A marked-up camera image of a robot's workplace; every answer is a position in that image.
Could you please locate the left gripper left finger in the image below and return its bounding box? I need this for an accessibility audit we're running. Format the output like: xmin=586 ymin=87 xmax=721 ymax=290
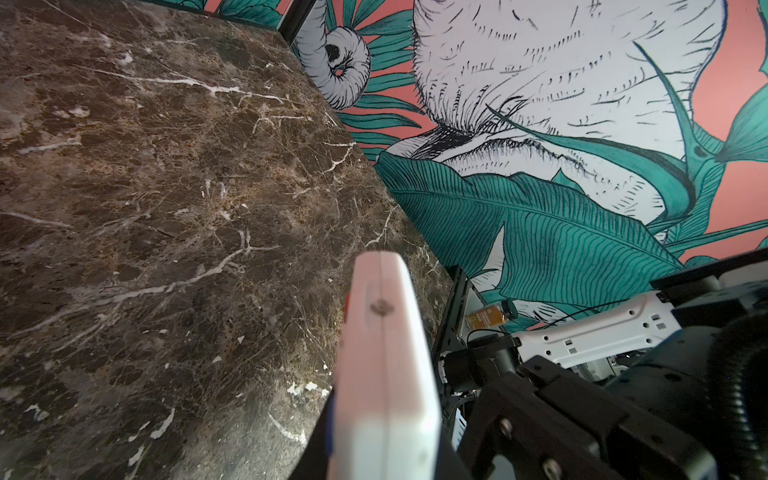
xmin=289 ymin=390 xmax=335 ymax=480

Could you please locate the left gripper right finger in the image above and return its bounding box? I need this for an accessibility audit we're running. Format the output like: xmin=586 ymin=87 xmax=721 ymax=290
xmin=434 ymin=431 xmax=472 ymax=480

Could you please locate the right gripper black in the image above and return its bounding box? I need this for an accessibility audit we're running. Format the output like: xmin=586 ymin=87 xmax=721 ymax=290
xmin=457 ymin=356 xmax=719 ymax=479

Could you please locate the white remote control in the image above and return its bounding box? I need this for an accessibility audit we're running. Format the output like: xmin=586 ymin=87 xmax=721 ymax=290
xmin=327 ymin=251 xmax=441 ymax=479

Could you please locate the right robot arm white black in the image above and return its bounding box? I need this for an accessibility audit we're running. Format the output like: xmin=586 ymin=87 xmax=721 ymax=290
xmin=432 ymin=249 xmax=767 ymax=479

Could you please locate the brass black knob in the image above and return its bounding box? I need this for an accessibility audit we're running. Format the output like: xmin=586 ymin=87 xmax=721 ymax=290
xmin=465 ymin=299 xmax=518 ymax=331

